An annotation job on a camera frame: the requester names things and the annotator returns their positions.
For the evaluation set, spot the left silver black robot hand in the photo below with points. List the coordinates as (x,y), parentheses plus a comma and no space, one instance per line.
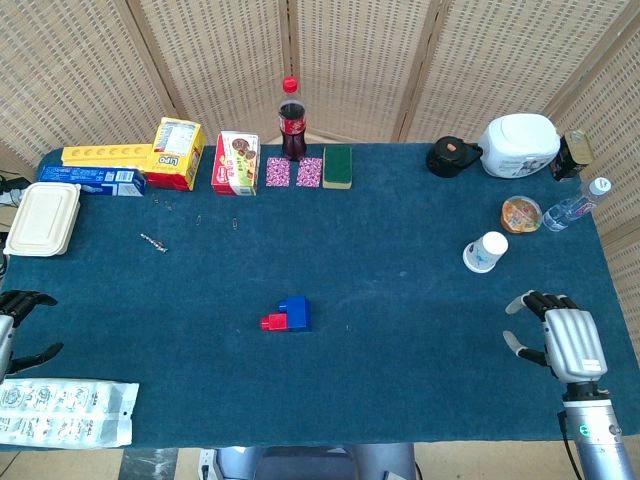
(7,340)

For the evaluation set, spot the woven folding screen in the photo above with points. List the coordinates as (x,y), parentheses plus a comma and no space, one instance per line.
(100,60)

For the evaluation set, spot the cola bottle red cap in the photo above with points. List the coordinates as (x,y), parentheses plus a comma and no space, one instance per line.
(292,135)

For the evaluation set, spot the clear water bottle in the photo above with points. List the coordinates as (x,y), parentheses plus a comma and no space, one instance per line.
(570,210)

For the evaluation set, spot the pink patterned card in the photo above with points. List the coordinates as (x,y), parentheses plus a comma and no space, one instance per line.
(309,172)
(278,172)

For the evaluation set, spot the blue and red cube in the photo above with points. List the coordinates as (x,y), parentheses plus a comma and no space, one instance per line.
(299,312)

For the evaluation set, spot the red white snack box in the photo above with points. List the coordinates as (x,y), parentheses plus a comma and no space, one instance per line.
(235,165)

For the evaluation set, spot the small red plastic block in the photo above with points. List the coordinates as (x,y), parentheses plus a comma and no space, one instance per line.
(272,322)

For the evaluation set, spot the white paper cup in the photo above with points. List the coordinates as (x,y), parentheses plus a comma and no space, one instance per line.
(482,255)

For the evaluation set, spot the yellow red Lipo box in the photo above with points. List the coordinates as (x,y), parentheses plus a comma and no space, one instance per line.
(175,155)

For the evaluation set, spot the beige lidded lunch container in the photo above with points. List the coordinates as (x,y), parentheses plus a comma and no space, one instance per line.
(42,220)

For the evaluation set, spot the blue toothpaste box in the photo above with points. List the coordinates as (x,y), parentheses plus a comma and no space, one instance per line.
(90,177)

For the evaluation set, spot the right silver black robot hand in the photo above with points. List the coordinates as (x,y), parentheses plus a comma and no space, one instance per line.
(575,345)

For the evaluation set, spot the white wet wipes tub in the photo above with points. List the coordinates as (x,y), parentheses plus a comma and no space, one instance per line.
(520,145)

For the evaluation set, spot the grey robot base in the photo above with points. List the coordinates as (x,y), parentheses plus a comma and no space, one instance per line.
(310,462)

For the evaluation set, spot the dark box gold lid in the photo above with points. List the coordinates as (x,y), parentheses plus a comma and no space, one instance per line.
(570,157)

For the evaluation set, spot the green yellow sponge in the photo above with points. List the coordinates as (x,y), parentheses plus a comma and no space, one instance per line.
(337,165)

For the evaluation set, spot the small metal screw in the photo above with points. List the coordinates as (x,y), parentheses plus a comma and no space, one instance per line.
(154,243)

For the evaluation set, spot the orange jelly cup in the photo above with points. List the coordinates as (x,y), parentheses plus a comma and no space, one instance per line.
(521,215)

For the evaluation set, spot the black teapot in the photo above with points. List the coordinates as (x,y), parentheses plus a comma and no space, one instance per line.
(447,157)

